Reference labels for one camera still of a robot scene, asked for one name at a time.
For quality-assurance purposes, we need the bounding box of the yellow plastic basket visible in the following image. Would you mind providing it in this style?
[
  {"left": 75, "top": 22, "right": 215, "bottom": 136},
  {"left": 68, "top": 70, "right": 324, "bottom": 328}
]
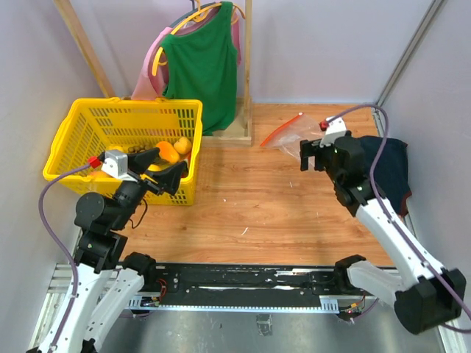
[{"left": 43, "top": 98, "right": 203, "bottom": 205}]

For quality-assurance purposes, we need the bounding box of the peach toy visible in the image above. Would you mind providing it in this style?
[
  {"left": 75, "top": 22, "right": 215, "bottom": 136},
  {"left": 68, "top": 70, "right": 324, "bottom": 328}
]
[{"left": 88, "top": 171, "right": 110, "bottom": 179}]

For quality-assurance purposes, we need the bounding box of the yellow lemon toy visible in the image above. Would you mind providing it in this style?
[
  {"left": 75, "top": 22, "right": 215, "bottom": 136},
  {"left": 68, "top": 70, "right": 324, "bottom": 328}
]
[{"left": 147, "top": 164, "right": 163, "bottom": 172}]

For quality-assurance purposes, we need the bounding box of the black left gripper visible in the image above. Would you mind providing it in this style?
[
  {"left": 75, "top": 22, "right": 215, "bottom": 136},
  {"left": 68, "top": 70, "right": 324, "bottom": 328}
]
[{"left": 111, "top": 148, "right": 187, "bottom": 229}]

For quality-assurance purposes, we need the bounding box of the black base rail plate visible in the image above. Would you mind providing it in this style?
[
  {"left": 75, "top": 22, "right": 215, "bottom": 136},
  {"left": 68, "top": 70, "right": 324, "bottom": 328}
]
[{"left": 141, "top": 263, "right": 364, "bottom": 310}]

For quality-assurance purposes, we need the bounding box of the clear orange zip bag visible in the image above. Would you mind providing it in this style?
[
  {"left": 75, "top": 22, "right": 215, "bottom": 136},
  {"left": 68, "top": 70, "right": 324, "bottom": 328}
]
[{"left": 261, "top": 113, "right": 324, "bottom": 162}]

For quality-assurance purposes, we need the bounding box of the pink shirt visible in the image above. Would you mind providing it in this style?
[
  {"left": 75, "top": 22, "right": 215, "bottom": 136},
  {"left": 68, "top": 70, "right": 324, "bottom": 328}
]
[{"left": 131, "top": 8, "right": 242, "bottom": 101}]

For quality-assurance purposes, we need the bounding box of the aluminium frame post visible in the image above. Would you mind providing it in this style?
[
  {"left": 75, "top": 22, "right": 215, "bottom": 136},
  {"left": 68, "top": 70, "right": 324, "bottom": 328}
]
[{"left": 375, "top": 0, "right": 448, "bottom": 108}]

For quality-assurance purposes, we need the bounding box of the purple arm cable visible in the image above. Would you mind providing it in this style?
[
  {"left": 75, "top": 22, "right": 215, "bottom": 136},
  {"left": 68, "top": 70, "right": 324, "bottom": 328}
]
[
  {"left": 327, "top": 104, "right": 471, "bottom": 334},
  {"left": 38, "top": 163, "right": 93, "bottom": 350}
]

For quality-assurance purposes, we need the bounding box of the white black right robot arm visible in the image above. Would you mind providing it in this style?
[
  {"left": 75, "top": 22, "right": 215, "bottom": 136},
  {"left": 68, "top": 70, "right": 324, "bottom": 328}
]
[{"left": 300, "top": 135, "right": 470, "bottom": 335}]

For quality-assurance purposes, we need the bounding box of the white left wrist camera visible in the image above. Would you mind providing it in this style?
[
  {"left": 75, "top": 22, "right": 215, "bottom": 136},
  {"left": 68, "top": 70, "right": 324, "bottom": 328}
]
[{"left": 88, "top": 149, "right": 130, "bottom": 180}]

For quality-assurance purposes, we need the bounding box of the orange bell pepper toy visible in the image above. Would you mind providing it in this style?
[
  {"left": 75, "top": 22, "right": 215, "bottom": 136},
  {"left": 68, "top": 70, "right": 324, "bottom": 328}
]
[{"left": 156, "top": 141, "right": 180, "bottom": 164}]

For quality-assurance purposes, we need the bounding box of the dark navy cloth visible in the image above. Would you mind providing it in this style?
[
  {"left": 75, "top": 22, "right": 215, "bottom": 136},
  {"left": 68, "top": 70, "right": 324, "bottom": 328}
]
[{"left": 374, "top": 138, "right": 412, "bottom": 217}]

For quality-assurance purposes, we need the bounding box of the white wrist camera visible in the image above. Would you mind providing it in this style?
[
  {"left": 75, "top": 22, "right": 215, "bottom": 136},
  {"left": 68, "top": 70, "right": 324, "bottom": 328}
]
[
  {"left": 319, "top": 117, "right": 347, "bottom": 148},
  {"left": 88, "top": 149, "right": 130, "bottom": 180}
]

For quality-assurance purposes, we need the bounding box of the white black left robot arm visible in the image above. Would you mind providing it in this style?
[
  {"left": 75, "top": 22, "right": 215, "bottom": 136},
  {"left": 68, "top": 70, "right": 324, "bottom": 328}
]
[{"left": 32, "top": 148, "right": 187, "bottom": 352}]

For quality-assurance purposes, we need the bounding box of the yellow orange round fruit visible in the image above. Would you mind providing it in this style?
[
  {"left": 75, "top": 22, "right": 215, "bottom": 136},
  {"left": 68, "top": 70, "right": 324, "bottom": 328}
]
[{"left": 174, "top": 137, "right": 192, "bottom": 155}]

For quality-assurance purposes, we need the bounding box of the green tank top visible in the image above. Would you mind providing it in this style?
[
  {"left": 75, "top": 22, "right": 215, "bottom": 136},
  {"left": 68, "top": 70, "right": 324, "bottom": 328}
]
[{"left": 161, "top": 1, "right": 238, "bottom": 136}]

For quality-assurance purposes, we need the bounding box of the yellow clothes hanger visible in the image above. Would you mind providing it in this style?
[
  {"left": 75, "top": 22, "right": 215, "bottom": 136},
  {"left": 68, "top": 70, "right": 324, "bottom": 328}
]
[{"left": 145, "top": 1, "right": 246, "bottom": 78}]

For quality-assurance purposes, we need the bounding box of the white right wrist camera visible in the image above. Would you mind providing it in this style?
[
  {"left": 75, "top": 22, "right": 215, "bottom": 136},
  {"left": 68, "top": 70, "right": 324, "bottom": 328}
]
[{"left": 319, "top": 117, "right": 347, "bottom": 148}]

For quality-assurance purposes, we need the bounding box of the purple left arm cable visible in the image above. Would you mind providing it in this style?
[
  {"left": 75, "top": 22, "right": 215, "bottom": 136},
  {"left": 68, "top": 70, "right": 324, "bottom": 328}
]
[{"left": 38, "top": 163, "right": 93, "bottom": 350}]

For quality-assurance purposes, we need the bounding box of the green grape bunch toy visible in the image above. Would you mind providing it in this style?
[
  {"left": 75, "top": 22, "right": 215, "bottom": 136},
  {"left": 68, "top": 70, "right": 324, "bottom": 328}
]
[{"left": 127, "top": 145, "right": 149, "bottom": 154}]

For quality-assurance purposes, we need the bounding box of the wooden clothes rack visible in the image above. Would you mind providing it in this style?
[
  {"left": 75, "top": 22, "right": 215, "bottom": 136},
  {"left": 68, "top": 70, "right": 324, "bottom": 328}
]
[{"left": 54, "top": 1, "right": 255, "bottom": 148}]

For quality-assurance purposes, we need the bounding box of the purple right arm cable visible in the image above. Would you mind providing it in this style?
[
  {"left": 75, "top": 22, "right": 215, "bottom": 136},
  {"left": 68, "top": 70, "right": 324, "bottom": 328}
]
[{"left": 327, "top": 104, "right": 471, "bottom": 334}]

